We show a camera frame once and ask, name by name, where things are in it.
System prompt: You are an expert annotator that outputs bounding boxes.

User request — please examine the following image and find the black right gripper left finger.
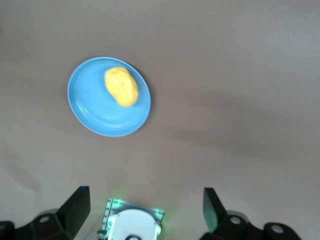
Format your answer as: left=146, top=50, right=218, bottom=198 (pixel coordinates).
left=0, top=185, right=91, bottom=240

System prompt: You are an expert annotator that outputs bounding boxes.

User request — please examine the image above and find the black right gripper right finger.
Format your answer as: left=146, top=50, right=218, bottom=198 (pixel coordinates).
left=199, top=187, right=302, bottom=240

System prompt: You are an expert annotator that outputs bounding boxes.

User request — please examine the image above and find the yellow potato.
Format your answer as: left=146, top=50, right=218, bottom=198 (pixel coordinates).
left=103, top=66, right=139, bottom=108

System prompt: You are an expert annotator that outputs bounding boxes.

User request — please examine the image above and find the blue round plate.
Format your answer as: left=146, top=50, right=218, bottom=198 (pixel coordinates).
left=67, top=56, right=152, bottom=138

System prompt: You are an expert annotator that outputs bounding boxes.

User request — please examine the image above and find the brown table cover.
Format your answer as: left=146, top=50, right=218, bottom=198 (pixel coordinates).
left=0, top=0, right=320, bottom=240

